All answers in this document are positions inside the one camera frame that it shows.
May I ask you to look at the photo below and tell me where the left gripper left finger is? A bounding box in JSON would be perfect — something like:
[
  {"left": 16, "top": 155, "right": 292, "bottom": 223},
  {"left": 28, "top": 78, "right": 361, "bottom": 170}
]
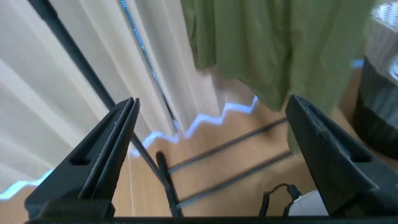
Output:
[{"left": 24, "top": 97, "right": 141, "bottom": 218}]

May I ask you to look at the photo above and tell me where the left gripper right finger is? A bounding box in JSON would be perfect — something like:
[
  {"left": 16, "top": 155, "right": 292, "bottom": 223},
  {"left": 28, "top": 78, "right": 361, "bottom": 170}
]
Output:
[{"left": 285, "top": 94, "right": 398, "bottom": 216}]

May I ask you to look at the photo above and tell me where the green sleeveless shirt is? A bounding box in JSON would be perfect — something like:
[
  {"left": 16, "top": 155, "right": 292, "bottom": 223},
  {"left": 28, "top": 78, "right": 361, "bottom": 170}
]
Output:
[{"left": 180, "top": 0, "right": 377, "bottom": 153}]

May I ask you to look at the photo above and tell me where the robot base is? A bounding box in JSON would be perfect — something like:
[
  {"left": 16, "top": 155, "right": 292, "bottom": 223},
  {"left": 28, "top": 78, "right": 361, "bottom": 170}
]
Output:
[{"left": 287, "top": 189, "right": 330, "bottom": 217}]

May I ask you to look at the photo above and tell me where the black clothes rack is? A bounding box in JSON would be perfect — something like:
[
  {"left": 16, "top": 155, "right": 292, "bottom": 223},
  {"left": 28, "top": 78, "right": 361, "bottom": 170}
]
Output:
[{"left": 27, "top": 0, "right": 295, "bottom": 218}]

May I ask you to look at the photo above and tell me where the white laundry basket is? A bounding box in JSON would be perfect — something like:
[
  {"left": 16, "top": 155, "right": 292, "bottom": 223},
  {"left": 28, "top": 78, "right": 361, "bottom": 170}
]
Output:
[{"left": 354, "top": 1, "right": 398, "bottom": 159}]

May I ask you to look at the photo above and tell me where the beige curtain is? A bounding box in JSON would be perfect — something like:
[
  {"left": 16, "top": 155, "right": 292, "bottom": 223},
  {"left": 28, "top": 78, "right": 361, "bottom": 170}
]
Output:
[{"left": 0, "top": 0, "right": 259, "bottom": 194}]

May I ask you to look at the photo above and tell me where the black cable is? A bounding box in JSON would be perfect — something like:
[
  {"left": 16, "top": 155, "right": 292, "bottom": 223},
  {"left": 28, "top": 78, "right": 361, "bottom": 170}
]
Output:
[{"left": 259, "top": 183, "right": 302, "bottom": 217}]

